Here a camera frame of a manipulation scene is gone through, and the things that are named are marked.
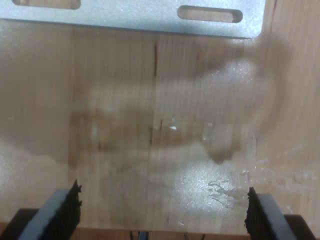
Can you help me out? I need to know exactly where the grey slotted metal plate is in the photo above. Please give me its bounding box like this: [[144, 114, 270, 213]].
[[0, 0, 266, 40]]

